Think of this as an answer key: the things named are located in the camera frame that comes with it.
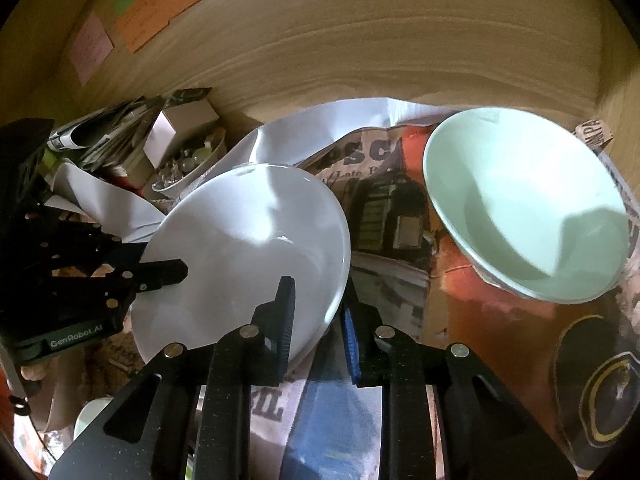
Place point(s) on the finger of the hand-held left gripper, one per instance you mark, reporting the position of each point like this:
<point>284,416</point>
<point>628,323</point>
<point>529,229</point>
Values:
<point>85,240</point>
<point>160,272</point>

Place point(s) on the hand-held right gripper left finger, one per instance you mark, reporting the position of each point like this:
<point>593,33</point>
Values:
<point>286,310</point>

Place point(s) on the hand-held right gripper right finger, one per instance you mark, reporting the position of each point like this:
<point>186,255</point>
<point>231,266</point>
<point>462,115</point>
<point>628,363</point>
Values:
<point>352,345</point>

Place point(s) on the white plate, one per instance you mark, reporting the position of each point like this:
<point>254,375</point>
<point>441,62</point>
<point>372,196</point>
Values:
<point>240,260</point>

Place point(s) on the light green bowl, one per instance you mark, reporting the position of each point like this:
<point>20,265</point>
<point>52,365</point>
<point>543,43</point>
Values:
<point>525,210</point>

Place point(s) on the stack of magazines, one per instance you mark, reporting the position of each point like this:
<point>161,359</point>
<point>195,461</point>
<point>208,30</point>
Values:
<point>105,135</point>

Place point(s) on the small bowl of trinkets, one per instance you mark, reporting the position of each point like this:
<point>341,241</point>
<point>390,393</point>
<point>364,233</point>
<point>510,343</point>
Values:
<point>190,165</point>

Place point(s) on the newsprint paper mat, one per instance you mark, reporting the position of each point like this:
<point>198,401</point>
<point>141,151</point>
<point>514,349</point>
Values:
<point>390,220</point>

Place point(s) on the small white box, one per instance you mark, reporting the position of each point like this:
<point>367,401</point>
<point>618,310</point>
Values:
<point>180,120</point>

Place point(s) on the white paper sheet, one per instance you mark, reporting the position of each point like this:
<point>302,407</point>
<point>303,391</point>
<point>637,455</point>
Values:
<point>310,130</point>

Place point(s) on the pink sticky note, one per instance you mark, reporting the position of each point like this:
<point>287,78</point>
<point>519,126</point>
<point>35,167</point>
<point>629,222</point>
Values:
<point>90,47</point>

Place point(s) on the orange paper note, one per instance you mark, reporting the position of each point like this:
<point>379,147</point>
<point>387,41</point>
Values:
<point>170,5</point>

